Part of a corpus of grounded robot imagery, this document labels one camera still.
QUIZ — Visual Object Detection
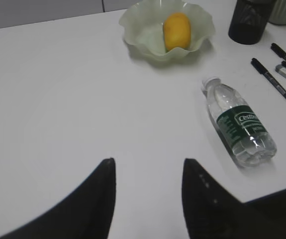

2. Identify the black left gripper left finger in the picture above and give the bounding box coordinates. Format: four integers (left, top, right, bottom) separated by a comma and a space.
2, 158, 116, 239

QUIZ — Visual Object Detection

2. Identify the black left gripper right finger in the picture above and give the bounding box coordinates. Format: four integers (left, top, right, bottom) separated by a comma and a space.
182, 159, 286, 239

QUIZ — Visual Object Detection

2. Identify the clear water bottle green label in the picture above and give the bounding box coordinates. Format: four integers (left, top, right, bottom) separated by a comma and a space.
202, 77, 277, 167

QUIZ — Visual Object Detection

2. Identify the yellow mango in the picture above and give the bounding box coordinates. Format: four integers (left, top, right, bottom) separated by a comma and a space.
163, 12, 191, 51

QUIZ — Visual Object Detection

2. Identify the black mesh pen holder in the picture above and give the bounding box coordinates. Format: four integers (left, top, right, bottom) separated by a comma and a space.
228, 0, 276, 45

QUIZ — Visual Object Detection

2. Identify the frosted wavy glass plate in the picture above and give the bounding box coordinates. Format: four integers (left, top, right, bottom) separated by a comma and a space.
119, 0, 215, 61

